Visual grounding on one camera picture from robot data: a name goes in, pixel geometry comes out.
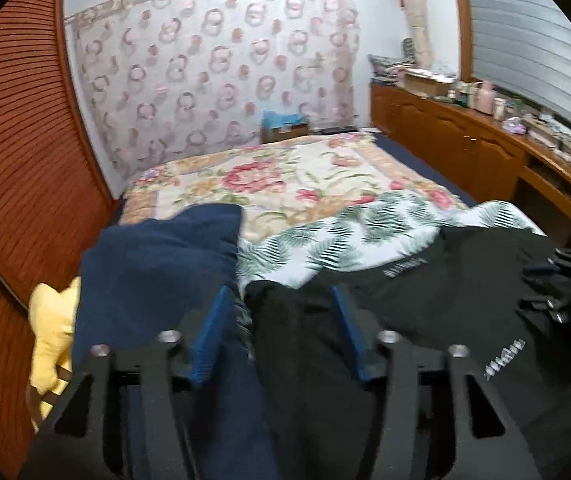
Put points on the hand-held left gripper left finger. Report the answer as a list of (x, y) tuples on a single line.
[(213, 340)]

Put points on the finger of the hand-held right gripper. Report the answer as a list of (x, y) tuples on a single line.
[(545, 270), (548, 310)]

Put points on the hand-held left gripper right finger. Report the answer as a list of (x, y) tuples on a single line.
[(353, 340)]

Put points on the navy blue garment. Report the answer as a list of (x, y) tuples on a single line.
[(155, 270)]

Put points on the black garment with white print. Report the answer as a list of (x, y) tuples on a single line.
[(440, 300)]

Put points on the palm leaf print blanket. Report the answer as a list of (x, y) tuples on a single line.
[(315, 245)]

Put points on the purple pouch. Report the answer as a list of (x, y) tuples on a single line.
[(514, 126)]

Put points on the yellow cloth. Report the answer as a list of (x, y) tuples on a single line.
[(52, 320)]

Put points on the pink bottle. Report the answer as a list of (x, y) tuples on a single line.
[(485, 97)]

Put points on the floral quilt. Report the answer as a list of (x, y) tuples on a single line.
[(265, 175)]

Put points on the long wooden cabinet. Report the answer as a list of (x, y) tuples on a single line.
[(440, 130)]

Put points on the grey window blind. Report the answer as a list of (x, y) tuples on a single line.
[(525, 25)]

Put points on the cardboard box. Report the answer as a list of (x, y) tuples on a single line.
[(428, 85)]

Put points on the brown box with blue cloth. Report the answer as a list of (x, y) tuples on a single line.
[(285, 127)]

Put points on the stack of folded cloths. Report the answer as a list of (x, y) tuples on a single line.
[(390, 70)]

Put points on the beige lace curtain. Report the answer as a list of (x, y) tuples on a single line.
[(415, 10)]

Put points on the wooden louvered door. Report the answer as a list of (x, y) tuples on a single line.
[(15, 135)]

